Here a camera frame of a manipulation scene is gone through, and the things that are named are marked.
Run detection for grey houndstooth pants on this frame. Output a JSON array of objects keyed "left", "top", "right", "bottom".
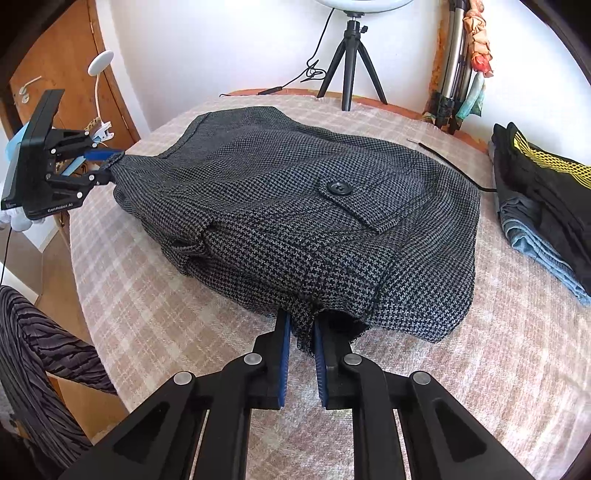
[{"left": 108, "top": 105, "right": 482, "bottom": 359}]

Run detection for white gloved left hand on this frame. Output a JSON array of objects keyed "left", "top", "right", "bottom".
[{"left": 0, "top": 207, "right": 44, "bottom": 232}]

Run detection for white clip desk lamp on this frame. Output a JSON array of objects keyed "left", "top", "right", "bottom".
[{"left": 87, "top": 50, "right": 115, "bottom": 144}]

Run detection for light blue chair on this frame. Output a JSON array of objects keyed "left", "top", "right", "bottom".
[{"left": 6, "top": 122, "right": 95, "bottom": 174}]

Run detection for leopard print cloth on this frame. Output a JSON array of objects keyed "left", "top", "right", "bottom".
[{"left": 84, "top": 117, "right": 102, "bottom": 134}]

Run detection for wooden door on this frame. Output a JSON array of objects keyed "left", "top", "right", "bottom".
[{"left": 4, "top": 1, "right": 140, "bottom": 149}]

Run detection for black zebra pattern fabric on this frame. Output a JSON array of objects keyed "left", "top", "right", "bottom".
[{"left": 1, "top": 286, "right": 116, "bottom": 469}]

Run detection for folded blue jeans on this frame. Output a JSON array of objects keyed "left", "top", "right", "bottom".
[{"left": 489, "top": 143, "right": 590, "bottom": 306}]

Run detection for orange bed sheet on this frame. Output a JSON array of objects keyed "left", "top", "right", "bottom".
[{"left": 221, "top": 88, "right": 488, "bottom": 153}]

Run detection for black mini tripod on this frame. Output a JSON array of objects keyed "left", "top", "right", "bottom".
[{"left": 317, "top": 11, "right": 388, "bottom": 111}]

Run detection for black garment yellow mesh print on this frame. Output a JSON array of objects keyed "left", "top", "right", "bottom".
[{"left": 490, "top": 123, "right": 590, "bottom": 306}]

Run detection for folded silver tripod stand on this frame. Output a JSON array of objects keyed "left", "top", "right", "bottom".
[{"left": 434, "top": 1, "right": 471, "bottom": 134}]

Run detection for silver door handle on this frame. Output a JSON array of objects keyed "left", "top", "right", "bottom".
[{"left": 18, "top": 75, "right": 43, "bottom": 104}]

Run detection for black ring light cable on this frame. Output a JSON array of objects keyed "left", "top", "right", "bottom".
[{"left": 219, "top": 8, "right": 337, "bottom": 98}]

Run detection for black cord on bed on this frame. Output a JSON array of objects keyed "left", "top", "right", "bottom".
[{"left": 406, "top": 138, "right": 498, "bottom": 193}]

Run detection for white ring light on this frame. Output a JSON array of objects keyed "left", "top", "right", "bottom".
[{"left": 318, "top": 0, "right": 412, "bottom": 14}]

